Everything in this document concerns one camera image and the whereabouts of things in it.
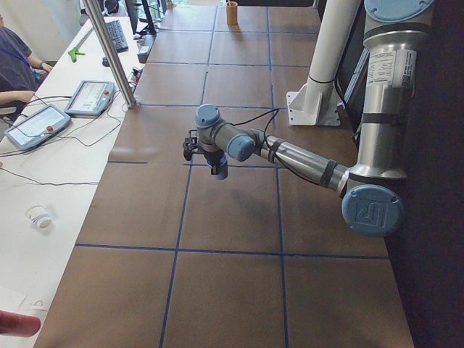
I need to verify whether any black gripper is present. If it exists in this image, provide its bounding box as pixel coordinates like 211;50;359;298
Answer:
204;150;225;175

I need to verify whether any blue plastic cup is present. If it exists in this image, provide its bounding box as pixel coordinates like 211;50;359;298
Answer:
215;154;228;180

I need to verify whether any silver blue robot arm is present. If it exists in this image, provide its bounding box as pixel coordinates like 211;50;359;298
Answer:
183;1;434;237

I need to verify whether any bamboo wooden cup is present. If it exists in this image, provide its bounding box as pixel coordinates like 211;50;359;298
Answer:
225;1;238;26

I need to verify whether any white paper cup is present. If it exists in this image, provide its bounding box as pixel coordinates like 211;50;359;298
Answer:
25;205;52;230

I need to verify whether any white pillar with base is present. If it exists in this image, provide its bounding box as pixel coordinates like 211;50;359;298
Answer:
286;0;361;127

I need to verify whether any far teach pendant tablet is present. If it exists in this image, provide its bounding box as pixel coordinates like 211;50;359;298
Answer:
64;80;115;118

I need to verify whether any teach pendant tablet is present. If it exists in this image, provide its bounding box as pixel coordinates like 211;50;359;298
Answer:
64;80;115;118
4;105;71;150

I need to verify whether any black keyboard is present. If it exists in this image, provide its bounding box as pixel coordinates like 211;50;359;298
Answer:
105;20;128;52

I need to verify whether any near teach pendant tablet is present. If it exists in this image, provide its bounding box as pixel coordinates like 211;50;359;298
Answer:
4;105;71;150

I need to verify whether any green plastic clamp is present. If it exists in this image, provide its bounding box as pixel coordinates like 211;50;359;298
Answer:
68;47;85;63

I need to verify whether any seated person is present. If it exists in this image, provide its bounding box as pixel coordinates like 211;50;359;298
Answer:
1;16;53;121

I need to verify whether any red cylinder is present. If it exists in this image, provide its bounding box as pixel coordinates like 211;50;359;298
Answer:
0;310;41;337

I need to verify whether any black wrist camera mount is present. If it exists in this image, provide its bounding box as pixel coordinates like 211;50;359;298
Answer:
183;129;202;161

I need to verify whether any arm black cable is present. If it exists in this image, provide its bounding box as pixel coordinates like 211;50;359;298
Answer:
217;107;280;153

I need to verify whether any aluminium frame post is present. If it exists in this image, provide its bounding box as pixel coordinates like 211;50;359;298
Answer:
83;0;136;109

